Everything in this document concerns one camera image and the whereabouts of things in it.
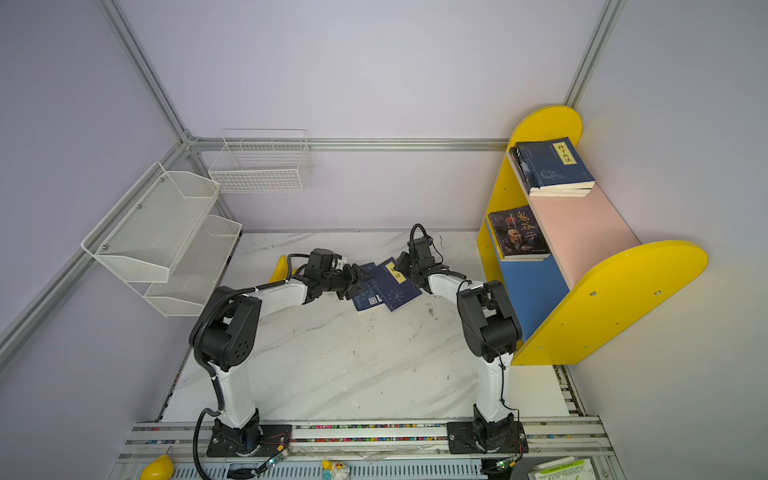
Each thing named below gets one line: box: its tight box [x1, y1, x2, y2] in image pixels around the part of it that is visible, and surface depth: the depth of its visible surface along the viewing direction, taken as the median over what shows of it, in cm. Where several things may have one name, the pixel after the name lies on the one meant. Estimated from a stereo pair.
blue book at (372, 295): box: [352, 262, 385, 311], surface depth 101 cm
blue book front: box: [521, 137, 595, 189], surface depth 76 cm
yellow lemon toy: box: [140, 454, 175, 480], surface depth 69 cm
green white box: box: [527, 456, 596, 480], surface depth 68 cm
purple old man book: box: [488, 205, 551, 262], surface depth 98 cm
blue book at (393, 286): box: [372, 257, 422, 312], surface depth 103 cm
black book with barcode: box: [509, 146, 592, 197], surface depth 74 cm
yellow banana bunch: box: [268, 255, 295, 284], surface depth 103 cm
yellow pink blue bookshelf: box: [477, 106, 708, 366], surface depth 80 cm
